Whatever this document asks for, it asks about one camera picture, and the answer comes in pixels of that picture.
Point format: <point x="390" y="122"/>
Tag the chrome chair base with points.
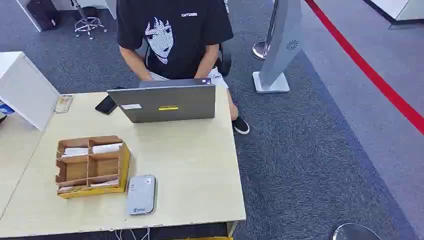
<point x="87" y="24"/>

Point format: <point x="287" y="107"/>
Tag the grey laptop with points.
<point x="165" y="102"/>

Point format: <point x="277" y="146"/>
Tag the dark cabinet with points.
<point x="43" y="13"/>

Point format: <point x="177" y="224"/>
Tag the red barrier belt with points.
<point x="367" y="68"/>

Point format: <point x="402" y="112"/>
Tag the chrome stanchion base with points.
<point x="356" y="232"/>
<point x="260" y="49"/>

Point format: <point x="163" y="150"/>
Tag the clear plastic card case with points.
<point x="63" y="103"/>

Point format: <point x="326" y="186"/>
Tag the black office chair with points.
<point x="225" y="59"/>

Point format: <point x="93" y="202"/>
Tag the white card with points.
<point x="104" y="183"/>

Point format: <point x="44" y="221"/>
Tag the person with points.
<point x="179" y="43"/>

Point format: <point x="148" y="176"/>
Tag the white desk partition panel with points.
<point x="26" y="89"/>

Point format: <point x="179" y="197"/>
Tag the white cards stack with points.
<point x="75" y="152"/>
<point x="106" y="148"/>

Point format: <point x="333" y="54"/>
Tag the blue and white box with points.
<point x="5" y="109"/>

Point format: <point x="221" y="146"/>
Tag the wooden card box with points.
<point x="92" y="167"/>

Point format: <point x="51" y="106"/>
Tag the black smartphone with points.
<point x="106" y="105"/>

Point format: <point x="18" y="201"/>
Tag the grey kiosk stand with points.
<point x="280" y="46"/>

